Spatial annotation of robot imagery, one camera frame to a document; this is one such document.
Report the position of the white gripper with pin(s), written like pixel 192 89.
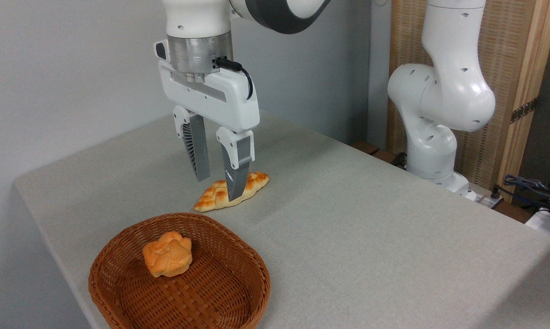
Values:
pixel 220 98

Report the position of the long braided bread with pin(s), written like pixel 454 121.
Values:
pixel 211 196

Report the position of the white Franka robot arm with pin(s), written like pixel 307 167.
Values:
pixel 453 91

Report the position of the round knotted bread roll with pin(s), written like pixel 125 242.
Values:
pixel 167 256

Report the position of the brown wicker basket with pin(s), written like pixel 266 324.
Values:
pixel 119 278

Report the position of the grey tablecloth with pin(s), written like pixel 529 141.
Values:
pixel 348 228

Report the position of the brown wooden base board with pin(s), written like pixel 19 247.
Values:
pixel 366 147

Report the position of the wooden rattan folding screen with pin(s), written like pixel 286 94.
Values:
pixel 501 45

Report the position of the metal screen hinge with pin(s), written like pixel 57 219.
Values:
pixel 524 110

